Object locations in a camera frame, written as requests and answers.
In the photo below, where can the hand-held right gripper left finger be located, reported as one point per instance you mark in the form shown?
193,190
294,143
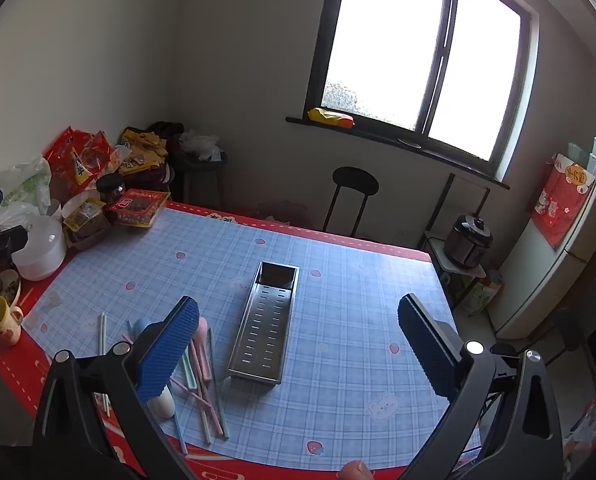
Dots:
170,350

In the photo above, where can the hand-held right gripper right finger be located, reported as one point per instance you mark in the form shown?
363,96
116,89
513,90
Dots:
428,350

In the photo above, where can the green spoon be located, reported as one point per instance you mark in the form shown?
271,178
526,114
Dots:
189,372

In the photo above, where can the pink spoon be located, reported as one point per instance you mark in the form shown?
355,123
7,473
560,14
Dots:
204,350

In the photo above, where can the pink chopstick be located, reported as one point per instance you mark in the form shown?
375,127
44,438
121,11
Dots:
128,339
198,406

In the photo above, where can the white spoon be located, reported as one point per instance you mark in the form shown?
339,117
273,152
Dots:
164,404

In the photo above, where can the green chopstick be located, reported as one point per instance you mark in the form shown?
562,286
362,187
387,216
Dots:
205,410

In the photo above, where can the blue chopstick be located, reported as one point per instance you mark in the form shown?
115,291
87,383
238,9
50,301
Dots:
180,435

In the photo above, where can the metal utensil tray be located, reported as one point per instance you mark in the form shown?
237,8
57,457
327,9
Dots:
263,330

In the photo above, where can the person's right hand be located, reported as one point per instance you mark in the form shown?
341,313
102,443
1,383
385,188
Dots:
355,472

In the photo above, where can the white lidded container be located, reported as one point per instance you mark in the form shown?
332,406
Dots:
40,250

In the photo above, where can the large white plastic bag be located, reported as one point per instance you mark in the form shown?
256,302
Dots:
23,185

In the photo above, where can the small bowl with food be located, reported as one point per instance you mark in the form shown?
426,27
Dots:
5,287

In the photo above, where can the green box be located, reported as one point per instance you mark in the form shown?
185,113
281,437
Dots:
480,297

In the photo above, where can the bowl of packaged snacks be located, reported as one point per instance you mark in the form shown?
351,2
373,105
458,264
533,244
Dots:
85,220

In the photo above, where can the blue plaid table mat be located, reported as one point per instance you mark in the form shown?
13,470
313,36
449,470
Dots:
353,310

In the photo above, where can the yellow mug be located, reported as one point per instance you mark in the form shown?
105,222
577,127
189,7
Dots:
5,327

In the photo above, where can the small white shelf table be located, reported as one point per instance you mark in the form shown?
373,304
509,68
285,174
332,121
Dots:
445,260

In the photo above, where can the red snack bag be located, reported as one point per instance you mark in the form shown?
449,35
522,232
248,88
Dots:
75,157

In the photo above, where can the black pressure cooker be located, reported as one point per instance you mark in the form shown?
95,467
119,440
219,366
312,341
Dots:
468,242

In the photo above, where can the dark jar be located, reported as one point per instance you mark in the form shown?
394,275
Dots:
110,190

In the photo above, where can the white fridge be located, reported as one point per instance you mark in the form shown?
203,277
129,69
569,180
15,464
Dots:
528,285

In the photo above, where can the yellow clothes pile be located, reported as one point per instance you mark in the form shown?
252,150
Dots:
140,152

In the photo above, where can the black folding rack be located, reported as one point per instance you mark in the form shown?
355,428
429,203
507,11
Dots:
449,185

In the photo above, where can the black round stool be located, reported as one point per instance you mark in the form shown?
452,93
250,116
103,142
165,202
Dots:
355,180

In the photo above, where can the black side stool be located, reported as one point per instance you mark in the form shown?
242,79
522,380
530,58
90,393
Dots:
203,167

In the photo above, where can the red printed cloth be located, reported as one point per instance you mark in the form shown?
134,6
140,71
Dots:
558,210

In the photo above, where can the dark red cloth pile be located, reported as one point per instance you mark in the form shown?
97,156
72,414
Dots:
170,132

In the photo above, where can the small white plastic bag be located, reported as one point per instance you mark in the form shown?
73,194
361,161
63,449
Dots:
200,145

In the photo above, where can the yellow snack packet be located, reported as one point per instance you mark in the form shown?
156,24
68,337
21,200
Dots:
328,117

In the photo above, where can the black framed window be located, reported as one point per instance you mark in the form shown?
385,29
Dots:
393,35

